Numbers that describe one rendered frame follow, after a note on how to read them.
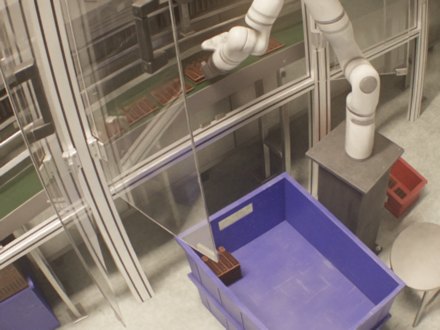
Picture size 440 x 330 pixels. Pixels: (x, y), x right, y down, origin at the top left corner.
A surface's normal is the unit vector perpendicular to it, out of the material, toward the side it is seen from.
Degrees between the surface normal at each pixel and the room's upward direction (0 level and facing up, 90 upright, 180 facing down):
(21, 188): 2
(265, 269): 0
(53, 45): 90
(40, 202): 90
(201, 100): 90
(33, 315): 90
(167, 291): 0
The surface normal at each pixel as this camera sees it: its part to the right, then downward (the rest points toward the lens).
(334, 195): -0.72, 0.54
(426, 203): -0.09, -0.70
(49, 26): 0.58, 0.54
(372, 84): 0.32, 0.67
